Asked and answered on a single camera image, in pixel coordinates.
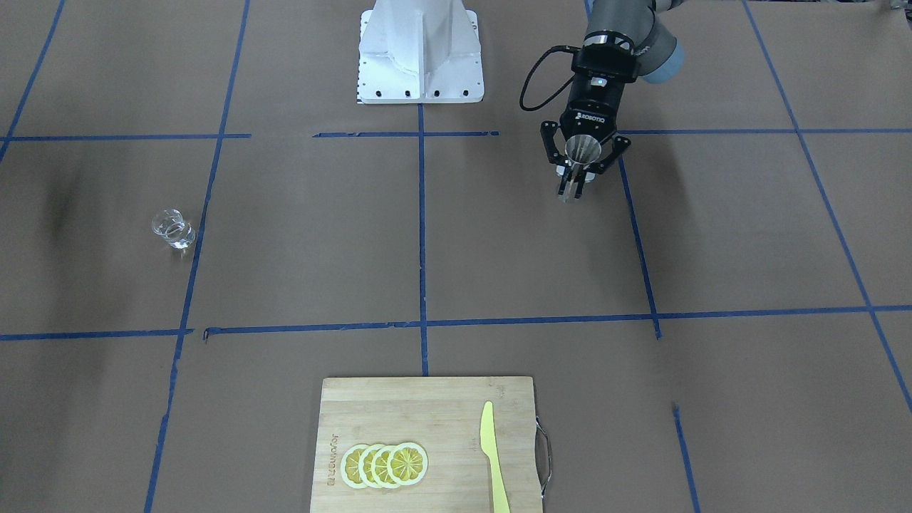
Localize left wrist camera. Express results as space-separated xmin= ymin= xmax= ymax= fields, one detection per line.
xmin=571 ymin=43 xmax=639 ymax=83

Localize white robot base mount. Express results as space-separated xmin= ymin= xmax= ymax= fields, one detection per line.
xmin=356 ymin=1 xmax=485 ymax=105

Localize steel double jigger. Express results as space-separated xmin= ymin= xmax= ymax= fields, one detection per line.
xmin=558 ymin=134 xmax=602 ymax=202

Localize bamboo cutting board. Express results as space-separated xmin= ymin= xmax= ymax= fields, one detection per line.
xmin=310 ymin=376 xmax=544 ymax=512

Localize clear glass measuring cup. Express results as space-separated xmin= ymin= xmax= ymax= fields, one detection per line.
xmin=150 ymin=209 xmax=197 ymax=250

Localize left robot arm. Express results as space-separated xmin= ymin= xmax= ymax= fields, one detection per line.
xmin=540 ymin=1 xmax=684 ymax=202

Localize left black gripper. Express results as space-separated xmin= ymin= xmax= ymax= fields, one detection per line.
xmin=540 ymin=77 xmax=630 ymax=200

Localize yellow plastic knife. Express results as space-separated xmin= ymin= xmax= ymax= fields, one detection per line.
xmin=480 ymin=400 xmax=511 ymax=512

